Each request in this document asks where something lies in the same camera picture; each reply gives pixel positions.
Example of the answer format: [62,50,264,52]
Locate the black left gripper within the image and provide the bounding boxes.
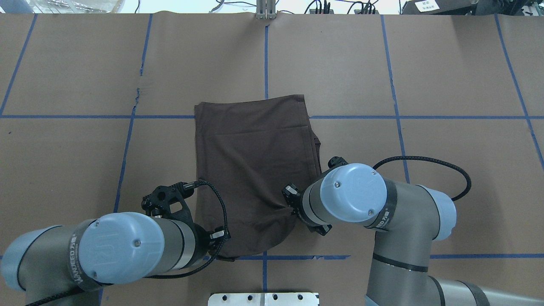
[195,225,231,259]

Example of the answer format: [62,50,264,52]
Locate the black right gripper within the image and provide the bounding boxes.
[282,184,332,236]

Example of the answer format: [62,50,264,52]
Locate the dark brown t-shirt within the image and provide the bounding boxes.
[194,94,321,260]

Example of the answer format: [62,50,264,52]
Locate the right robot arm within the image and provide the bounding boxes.
[282,162,543,306]

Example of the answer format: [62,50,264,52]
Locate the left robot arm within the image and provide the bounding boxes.
[1,212,230,306]

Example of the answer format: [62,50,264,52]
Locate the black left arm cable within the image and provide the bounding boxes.
[25,180,230,306]

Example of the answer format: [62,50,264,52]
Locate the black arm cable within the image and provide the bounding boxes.
[25,180,230,306]
[372,156,472,202]

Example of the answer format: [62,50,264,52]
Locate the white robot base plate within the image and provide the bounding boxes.
[207,292,320,306]

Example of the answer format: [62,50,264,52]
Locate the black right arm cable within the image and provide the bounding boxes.
[372,156,472,202]

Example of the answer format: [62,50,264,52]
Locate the aluminium frame post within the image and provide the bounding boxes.
[256,0,277,20]

